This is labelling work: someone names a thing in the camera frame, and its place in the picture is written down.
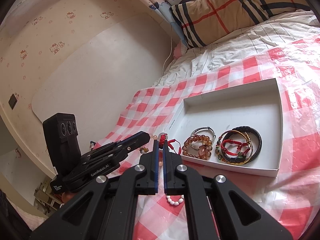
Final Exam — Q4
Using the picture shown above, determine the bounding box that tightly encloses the white bead bracelet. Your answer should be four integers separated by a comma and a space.
165, 194, 185, 207

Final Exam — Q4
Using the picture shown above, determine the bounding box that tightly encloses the pink bead charm bracelet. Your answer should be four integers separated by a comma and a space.
198, 139, 213, 161

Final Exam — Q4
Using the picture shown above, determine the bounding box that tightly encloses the brown cord beaded bracelet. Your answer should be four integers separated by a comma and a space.
215, 129, 252, 165

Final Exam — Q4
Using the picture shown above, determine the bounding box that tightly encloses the red string bracelet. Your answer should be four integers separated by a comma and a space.
220, 138, 252, 157

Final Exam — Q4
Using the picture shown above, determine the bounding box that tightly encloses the left hand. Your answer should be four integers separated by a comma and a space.
62, 192, 76, 204

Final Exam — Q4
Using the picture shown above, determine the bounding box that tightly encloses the silver bangle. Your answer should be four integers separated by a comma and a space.
190, 126, 216, 146

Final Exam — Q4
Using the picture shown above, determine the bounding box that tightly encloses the white headboard panel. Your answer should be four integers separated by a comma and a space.
31, 13, 176, 123

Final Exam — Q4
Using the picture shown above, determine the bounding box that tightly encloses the white cardboard box tray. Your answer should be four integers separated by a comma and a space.
163, 79, 283, 177

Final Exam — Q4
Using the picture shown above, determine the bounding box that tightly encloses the white striped bed sheet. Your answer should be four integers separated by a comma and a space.
153, 10, 319, 86

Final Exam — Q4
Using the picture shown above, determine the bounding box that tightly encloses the beige plaid pillow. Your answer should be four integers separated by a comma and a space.
170, 0, 310, 48

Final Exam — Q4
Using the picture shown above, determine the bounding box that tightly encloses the black camera module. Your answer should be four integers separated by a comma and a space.
43, 113, 81, 177

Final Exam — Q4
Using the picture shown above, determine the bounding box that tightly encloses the black braided leather bracelet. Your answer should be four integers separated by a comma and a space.
220, 126, 263, 164

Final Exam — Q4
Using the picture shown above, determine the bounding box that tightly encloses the white charging cable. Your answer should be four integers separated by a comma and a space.
162, 36, 174, 75

